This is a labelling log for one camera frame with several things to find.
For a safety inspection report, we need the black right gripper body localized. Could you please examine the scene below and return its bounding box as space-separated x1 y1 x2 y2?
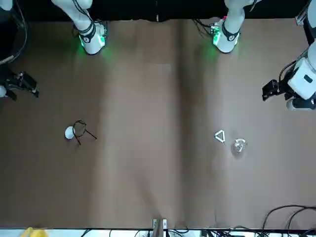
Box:
0 67 25 92

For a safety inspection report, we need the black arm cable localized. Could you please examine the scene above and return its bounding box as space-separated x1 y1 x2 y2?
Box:
278 57 302 83
0 0 28 65

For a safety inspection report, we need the white clay triangle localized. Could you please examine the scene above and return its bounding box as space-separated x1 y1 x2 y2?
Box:
214 129 226 145

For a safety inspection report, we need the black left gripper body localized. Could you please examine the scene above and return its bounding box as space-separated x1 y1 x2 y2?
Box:
276 71 296 96

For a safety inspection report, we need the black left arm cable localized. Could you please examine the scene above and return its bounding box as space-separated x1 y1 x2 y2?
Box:
278 57 302 83

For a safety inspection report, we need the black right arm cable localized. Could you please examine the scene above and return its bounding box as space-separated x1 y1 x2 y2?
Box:
0 0 28 65

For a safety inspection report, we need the silver camera bracket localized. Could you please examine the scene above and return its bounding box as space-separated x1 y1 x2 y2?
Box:
152 218 168 237

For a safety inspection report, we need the aluminium frame post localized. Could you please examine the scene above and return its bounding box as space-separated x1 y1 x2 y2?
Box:
295 6 310 25

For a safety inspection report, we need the clear glass alcohol lamp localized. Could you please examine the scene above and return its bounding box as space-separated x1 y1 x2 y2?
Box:
231 138 248 156

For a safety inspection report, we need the black base cable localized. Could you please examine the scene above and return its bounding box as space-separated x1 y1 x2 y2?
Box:
193 18 215 38

